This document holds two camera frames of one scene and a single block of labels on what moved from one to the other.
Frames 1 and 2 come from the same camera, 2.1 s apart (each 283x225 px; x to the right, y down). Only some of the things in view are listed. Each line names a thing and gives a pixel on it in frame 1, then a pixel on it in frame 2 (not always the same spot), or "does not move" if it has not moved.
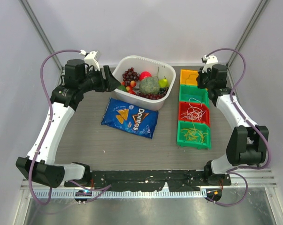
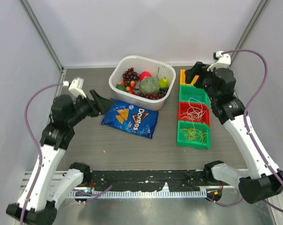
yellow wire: x=193 y=134 does not move
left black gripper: x=108 y=85 → x=102 y=104
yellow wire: x=193 y=135 does not move
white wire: x=192 y=114 does not move
